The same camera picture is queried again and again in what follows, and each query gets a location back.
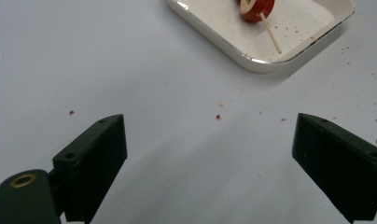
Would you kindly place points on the white board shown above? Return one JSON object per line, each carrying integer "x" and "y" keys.
{"x": 177, "y": 140}

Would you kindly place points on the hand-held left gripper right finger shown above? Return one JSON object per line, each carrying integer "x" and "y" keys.
{"x": 342, "y": 174}

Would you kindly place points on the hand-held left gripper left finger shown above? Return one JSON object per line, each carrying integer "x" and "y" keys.
{"x": 93, "y": 165}

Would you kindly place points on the red hawthorn fruit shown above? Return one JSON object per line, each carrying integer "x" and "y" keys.
{"x": 258, "y": 11}

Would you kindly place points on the white square tray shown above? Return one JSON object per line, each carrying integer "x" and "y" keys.
{"x": 227, "y": 34}

